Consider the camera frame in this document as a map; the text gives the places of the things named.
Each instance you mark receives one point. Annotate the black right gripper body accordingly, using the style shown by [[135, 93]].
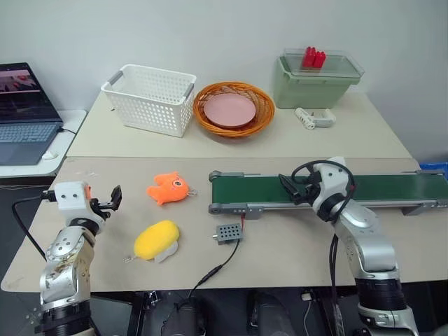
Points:
[[308, 194]]

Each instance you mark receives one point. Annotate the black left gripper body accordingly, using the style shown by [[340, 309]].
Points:
[[101, 204]]

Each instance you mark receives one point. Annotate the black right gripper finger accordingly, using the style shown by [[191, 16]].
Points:
[[294, 197], [289, 182]]

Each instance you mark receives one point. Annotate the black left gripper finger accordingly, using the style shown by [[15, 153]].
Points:
[[117, 197], [106, 214]]

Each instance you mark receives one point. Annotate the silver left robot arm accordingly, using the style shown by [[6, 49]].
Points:
[[63, 252]]

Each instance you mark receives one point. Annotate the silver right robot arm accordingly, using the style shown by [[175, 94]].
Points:
[[367, 238]]

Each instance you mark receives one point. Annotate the green conveyor belt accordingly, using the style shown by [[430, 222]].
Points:
[[252, 189]]

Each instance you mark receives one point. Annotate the orange plush toy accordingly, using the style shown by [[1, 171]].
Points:
[[169, 189]]

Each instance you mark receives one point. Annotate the yellow plush toy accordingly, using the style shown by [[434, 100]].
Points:
[[155, 239]]

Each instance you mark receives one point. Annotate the white plastic clamp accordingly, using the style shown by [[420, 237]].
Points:
[[315, 119]]

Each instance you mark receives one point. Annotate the small white mouse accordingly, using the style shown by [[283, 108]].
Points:
[[49, 155]]

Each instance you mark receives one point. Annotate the grey perforated control box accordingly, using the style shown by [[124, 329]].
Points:
[[228, 234]]

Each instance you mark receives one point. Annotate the orange woven basket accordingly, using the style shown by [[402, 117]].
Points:
[[266, 108]]

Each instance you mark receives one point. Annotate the white side table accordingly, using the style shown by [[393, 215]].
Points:
[[71, 120]]

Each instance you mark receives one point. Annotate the green storage box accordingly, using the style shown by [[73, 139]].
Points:
[[308, 94]]

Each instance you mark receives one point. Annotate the pink plate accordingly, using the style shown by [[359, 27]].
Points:
[[229, 111]]

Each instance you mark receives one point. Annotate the small white connector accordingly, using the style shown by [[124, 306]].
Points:
[[306, 297]]

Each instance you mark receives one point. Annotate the white perforated plastic basket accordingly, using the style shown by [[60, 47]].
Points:
[[150, 101]]

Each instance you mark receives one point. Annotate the dark blue laptop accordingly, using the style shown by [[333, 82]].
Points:
[[24, 136]]

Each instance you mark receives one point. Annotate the clear plastic lid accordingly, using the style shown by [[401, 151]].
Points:
[[341, 66]]

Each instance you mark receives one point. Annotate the red toy blocks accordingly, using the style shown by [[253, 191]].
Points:
[[314, 57]]

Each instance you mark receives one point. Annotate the blue plastic crate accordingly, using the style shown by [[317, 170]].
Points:
[[434, 168]]

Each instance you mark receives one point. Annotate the dark rounded shape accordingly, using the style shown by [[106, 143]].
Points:
[[185, 318]]

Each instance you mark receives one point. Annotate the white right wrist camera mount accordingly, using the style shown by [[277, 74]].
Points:
[[330, 182]]

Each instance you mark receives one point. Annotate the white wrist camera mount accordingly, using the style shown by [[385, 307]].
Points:
[[330, 182], [70, 196]]

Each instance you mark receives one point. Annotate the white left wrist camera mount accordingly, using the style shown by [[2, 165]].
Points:
[[70, 196]]

